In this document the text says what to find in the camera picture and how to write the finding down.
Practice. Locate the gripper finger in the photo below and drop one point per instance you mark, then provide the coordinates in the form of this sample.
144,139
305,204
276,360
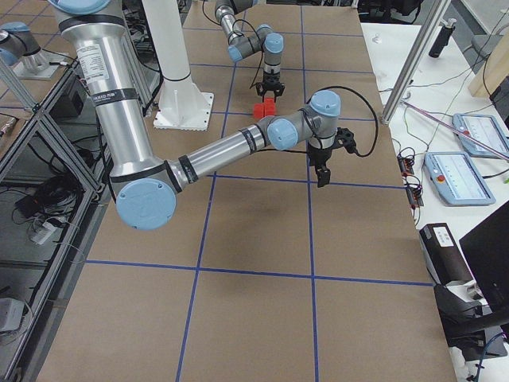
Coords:
321,176
261,89
279,89
326,176

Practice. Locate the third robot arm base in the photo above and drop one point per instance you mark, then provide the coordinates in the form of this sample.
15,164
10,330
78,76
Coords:
21,51

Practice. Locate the brown paper table mat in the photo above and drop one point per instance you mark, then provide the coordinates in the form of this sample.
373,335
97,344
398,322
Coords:
260,275

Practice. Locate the near blue teach pendant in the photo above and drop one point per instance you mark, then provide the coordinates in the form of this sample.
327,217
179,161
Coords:
457,180

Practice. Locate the blue teach pendant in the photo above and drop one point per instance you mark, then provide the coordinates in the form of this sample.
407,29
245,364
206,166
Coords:
484,128
457,180

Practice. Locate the black box with label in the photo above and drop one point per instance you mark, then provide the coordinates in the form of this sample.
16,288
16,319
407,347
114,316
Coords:
442,254

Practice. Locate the far blue teach pendant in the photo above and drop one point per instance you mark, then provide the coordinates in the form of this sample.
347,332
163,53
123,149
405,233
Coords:
484,128

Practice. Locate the black monitor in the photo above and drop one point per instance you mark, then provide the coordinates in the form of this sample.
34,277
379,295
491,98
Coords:
485,249

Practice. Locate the black handle tool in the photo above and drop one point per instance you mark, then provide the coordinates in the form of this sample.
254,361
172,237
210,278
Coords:
443,38

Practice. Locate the aluminium frame post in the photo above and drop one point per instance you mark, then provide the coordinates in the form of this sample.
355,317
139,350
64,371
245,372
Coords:
416,53

